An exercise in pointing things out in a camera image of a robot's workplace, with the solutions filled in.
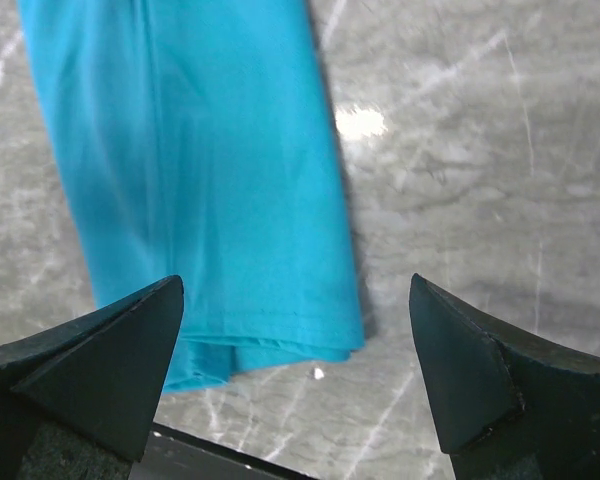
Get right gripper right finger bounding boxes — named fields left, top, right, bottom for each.
left=409, top=275, right=600, bottom=479

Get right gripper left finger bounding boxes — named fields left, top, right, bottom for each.
left=0, top=276, right=184, bottom=479

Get teal t-shirt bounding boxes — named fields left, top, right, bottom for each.
left=18, top=0, right=365, bottom=392

